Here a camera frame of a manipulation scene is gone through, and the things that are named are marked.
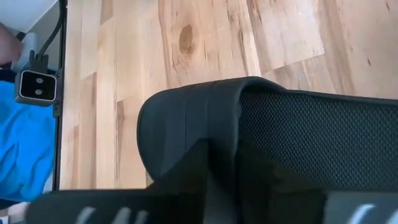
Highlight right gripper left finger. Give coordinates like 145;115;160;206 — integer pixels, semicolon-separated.
26;139;209;224

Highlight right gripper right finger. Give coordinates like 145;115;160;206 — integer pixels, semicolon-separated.
236;145;398;224

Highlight black rubber slide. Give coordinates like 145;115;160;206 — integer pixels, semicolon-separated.
136;76;398;191

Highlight person's forearm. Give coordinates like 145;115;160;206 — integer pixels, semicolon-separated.
0;22;25;67

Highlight person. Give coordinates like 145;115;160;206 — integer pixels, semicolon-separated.
0;80;57;203

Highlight table-level camera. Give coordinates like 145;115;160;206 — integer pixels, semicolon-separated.
14;49;60;108

